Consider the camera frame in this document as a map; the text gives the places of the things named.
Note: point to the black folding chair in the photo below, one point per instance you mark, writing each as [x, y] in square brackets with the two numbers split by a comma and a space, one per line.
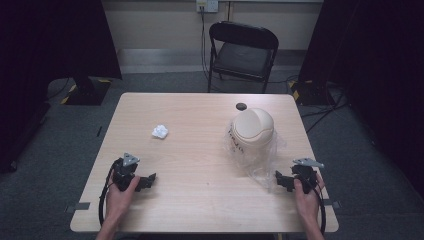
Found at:
[243, 58]

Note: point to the small black stick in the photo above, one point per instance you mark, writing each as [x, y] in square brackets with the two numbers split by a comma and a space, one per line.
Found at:
[99, 131]

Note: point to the dark curtain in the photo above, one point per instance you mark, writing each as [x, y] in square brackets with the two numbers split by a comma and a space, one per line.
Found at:
[43, 50]
[376, 66]

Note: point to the person's right hand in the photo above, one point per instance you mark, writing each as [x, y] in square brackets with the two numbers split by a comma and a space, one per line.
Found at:
[308, 203]

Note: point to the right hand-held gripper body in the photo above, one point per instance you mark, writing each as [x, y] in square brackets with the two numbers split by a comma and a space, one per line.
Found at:
[305, 175]

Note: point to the beige swing-lid trash bin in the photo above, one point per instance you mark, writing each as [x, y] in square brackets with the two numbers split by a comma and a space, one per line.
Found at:
[252, 128]

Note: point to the grey tape strip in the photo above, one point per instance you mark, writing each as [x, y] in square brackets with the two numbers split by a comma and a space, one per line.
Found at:
[332, 204]
[78, 207]

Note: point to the black stand base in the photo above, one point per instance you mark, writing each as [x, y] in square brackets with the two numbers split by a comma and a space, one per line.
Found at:
[310, 93]
[87, 91]

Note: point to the white paper ball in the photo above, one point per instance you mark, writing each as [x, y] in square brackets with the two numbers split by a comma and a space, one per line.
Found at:
[160, 132]

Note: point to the person's left hand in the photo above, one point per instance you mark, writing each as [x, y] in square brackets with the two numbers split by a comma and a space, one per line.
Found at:
[118, 200]

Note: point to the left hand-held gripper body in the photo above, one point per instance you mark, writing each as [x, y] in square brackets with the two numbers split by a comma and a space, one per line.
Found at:
[124, 173]

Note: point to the clear plastic bin bag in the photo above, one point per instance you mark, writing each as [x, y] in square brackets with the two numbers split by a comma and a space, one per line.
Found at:
[266, 166]

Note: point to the white wall socket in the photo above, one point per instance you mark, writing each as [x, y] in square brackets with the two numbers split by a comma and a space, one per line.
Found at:
[207, 5]

